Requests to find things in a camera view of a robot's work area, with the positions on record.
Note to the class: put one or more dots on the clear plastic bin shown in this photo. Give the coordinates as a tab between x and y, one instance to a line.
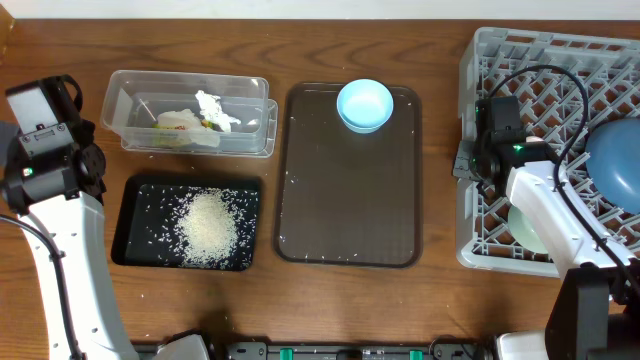
134	99

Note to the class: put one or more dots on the light blue small bowl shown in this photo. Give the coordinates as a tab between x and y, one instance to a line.
364	105

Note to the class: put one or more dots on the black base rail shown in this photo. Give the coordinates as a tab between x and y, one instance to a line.
447	349

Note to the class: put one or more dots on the black tray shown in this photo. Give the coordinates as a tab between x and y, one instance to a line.
133	185

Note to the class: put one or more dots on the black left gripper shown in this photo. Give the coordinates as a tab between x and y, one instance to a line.
85	134

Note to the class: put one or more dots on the mint green bowl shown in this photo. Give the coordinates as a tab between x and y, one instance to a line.
523	232

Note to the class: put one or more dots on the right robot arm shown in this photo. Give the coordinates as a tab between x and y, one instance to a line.
596	313

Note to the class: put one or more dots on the yellow green snack wrapper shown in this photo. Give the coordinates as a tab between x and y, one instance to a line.
184	125

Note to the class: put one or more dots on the pink plastic cup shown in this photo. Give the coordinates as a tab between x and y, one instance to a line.
533	139

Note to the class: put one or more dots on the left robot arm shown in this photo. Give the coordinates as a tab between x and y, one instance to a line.
66	237

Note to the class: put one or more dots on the white rice pile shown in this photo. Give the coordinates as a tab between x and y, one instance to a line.
194	227

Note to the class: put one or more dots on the brown serving tray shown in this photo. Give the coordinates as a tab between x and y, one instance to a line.
346	198

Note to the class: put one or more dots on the grey dishwasher rack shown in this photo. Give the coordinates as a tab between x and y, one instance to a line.
566	85

